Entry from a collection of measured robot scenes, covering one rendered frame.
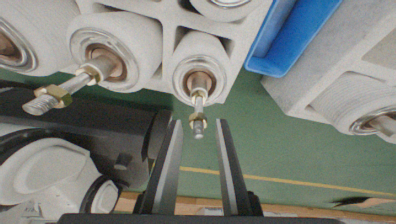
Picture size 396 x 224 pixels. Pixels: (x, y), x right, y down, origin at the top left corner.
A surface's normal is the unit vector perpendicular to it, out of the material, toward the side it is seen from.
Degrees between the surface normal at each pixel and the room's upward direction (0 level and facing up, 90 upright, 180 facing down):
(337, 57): 90
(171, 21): 0
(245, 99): 0
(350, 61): 0
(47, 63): 43
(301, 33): 88
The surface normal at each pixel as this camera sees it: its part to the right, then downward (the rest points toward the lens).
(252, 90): -0.02, 0.67
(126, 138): 0.15, -0.04
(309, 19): -0.98, -0.15
